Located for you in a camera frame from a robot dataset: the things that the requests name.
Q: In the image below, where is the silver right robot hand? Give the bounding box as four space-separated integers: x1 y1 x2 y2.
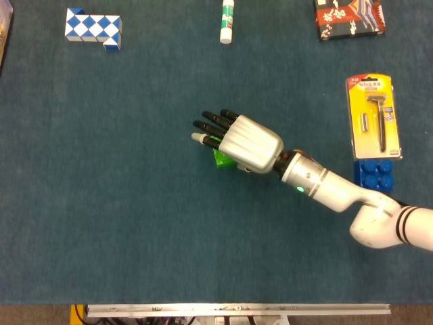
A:
191 108 284 175

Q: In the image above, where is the green toy block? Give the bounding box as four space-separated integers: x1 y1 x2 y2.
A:
212 135 237 169

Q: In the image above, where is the blue four-stud building block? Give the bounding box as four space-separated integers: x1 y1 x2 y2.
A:
353 158 395 194

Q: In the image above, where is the yellow razor blister pack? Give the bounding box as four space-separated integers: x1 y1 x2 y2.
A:
345 73 403 162

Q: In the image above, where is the white green glue stick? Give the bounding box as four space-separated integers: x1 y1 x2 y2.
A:
219 0 235 45

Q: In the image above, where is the teal felt table cloth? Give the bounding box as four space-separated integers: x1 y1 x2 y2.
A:
0 0 433 305

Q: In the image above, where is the black red printed box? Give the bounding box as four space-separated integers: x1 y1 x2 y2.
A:
314 0 387 42

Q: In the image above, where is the blue white snake puzzle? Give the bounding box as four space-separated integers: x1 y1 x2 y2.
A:
64 7 123 51

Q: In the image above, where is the aluminium rail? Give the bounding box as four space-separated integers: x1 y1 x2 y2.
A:
85 303 391 318

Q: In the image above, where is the yellow frame bracket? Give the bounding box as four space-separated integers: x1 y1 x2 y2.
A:
70 304 85 325

